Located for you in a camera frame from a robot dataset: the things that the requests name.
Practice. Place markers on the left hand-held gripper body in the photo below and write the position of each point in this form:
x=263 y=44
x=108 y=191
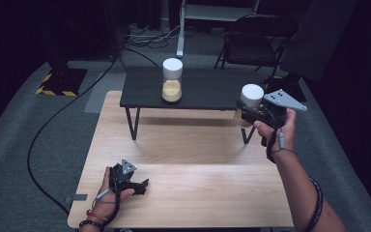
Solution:
x=122 y=180

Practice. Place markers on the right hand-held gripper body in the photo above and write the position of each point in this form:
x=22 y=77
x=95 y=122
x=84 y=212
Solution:
x=275 y=112

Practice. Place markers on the white-lidded jar of yellow powder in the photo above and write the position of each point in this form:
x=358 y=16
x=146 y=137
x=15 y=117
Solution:
x=172 y=87
x=252 y=94

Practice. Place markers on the black raised shelf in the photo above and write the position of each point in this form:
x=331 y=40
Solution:
x=206 y=87

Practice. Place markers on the person's right hand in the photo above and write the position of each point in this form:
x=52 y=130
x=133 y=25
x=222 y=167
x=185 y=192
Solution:
x=288 y=135

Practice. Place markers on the person's left hand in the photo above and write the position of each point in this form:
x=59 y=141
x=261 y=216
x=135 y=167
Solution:
x=108 y=203

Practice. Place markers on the black base with hazard tape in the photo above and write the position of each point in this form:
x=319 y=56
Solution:
x=290 y=85
x=64 y=82

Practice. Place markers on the grey tape strip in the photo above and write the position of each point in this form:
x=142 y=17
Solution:
x=80 y=197

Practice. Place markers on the black folding chair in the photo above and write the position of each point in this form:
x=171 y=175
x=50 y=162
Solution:
x=254 y=42

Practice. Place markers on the grey panel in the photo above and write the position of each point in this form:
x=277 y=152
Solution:
x=315 y=38

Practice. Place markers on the grey floor mat piece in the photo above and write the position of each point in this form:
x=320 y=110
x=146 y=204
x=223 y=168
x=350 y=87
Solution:
x=104 y=93

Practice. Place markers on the white metal stand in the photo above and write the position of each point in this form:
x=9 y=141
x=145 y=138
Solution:
x=181 y=38

